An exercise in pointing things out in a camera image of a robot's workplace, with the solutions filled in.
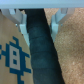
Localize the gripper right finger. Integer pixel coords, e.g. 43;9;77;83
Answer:
49;7;77;44

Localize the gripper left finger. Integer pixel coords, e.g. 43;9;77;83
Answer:
1;8;32;48

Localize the black drawer handle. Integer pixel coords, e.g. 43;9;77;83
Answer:
23;8;67;84

